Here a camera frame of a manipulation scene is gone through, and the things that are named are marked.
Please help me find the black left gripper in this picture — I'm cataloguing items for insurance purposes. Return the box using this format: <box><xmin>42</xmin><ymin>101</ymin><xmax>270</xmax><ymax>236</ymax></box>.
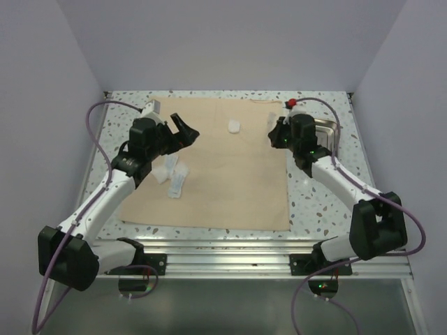
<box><xmin>147</xmin><ymin>113</ymin><xmax>198</xmax><ymax>161</ymax></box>

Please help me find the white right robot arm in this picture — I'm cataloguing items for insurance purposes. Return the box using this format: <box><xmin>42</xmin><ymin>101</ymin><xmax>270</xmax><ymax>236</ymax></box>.
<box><xmin>268</xmin><ymin>112</ymin><xmax>408</xmax><ymax>275</ymax></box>

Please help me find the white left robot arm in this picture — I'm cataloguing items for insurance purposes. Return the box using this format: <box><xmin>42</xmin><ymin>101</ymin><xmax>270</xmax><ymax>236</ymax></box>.
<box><xmin>38</xmin><ymin>113</ymin><xmax>200</xmax><ymax>291</ymax></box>

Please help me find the white printed paper packet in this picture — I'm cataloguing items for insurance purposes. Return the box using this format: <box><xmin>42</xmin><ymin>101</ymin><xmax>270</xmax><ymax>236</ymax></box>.
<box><xmin>164</xmin><ymin>154</ymin><xmax>179</xmax><ymax>179</ymax></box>

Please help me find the stainless steel tray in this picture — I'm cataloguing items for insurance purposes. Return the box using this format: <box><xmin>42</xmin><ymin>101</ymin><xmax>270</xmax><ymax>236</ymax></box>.
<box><xmin>314</xmin><ymin>118</ymin><xmax>339</xmax><ymax>156</ymax></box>

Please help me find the white gauze pad front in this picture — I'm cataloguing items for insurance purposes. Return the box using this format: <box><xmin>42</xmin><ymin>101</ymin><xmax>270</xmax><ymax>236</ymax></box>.
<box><xmin>150</xmin><ymin>165</ymin><xmax>170</xmax><ymax>184</ymax></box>

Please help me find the long white paper packet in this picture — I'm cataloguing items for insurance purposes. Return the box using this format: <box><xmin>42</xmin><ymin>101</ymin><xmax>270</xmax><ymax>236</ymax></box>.
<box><xmin>168</xmin><ymin>173</ymin><xmax>186</xmax><ymax>199</ymax></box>

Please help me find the beige cloth mat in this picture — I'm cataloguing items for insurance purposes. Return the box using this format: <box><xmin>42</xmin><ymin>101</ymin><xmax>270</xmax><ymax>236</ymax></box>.
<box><xmin>119</xmin><ymin>97</ymin><xmax>289</xmax><ymax>231</ymax></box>

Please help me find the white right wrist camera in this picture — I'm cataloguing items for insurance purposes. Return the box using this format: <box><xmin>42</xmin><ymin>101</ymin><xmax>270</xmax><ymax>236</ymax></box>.
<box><xmin>283</xmin><ymin>103</ymin><xmax>308</xmax><ymax>124</ymax></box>

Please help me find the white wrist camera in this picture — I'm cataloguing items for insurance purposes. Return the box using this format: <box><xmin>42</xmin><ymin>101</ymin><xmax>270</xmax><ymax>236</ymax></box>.
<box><xmin>140</xmin><ymin>99</ymin><xmax>163</xmax><ymax>124</ymax></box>
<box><xmin>283</xmin><ymin>103</ymin><xmax>308</xmax><ymax>124</ymax></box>

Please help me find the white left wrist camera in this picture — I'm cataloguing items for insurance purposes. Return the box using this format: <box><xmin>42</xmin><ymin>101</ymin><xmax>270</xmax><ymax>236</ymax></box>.
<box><xmin>140</xmin><ymin>99</ymin><xmax>163</xmax><ymax>124</ymax></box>

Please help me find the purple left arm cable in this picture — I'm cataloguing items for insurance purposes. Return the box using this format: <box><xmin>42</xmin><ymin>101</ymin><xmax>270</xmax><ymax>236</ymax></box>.
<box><xmin>31</xmin><ymin>100</ymin><xmax>160</xmax><ymax>332</ymax></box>

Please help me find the aluminium rail frame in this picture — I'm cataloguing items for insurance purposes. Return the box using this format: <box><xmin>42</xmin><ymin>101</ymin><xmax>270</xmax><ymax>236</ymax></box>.
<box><xmin>26</xmin><ymin>91</ymin><xmax>429</xmax><ymax>335</ymax></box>

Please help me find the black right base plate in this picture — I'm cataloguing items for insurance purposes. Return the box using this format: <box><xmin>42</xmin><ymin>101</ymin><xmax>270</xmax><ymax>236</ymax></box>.
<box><xmin>289</xmin><ymin>254</ymin><xmax>353</xmax><ymax>276</ymax></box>

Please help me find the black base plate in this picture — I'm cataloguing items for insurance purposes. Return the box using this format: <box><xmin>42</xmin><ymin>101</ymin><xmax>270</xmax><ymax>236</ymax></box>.
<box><xmin>289</xmin><ymin>254</ymin><xmax>353</xmax><ymax>276</ymax></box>
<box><xmin>108</xmin><ymin>253</ymin><xmax>168</xmax><ymax>276</ymax></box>

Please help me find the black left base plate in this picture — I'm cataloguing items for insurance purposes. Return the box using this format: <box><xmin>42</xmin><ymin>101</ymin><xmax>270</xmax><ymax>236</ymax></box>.
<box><xmin>108</xmin><ymin>253</ymin><xmax>168</xmax><ymax>276</ymax></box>

